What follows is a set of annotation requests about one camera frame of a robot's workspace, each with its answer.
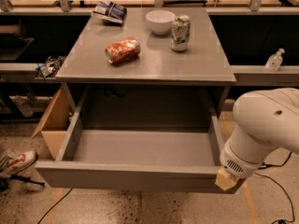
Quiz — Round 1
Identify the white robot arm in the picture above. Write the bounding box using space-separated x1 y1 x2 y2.
215 88 299 191

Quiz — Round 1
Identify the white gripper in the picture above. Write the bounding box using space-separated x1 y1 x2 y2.
215 142 262 191

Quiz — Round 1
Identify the cardboard box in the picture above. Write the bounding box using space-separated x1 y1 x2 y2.
31 88 72 159

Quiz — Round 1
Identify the black pedal cable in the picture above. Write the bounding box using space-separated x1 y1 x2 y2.
253 151 296 224

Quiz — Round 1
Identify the blue chip bag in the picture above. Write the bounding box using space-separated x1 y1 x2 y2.
92 0 127 24

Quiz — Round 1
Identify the black floor cable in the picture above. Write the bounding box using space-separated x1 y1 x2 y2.
36 189 73 224

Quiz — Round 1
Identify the white red sneaker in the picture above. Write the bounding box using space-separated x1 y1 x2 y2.
0 151 37 175

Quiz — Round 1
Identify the green white soda can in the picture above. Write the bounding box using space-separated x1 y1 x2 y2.
171 14 191 51

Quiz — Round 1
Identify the crushed orange soda can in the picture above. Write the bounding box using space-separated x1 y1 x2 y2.
105 37 141 64

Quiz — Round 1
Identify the grey top drawer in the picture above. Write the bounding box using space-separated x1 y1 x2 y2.
36 89 223 193

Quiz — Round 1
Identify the white bowl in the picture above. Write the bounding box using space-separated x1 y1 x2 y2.
146 10 175 35

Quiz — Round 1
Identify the grey drawer cabinet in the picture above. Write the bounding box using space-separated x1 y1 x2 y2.
57 7 235 130

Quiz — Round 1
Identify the tray of small parts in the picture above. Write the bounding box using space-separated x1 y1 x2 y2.
36 56 66 78

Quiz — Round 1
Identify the hand sanitizer bottle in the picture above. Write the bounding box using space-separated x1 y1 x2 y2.
265 49 285 72

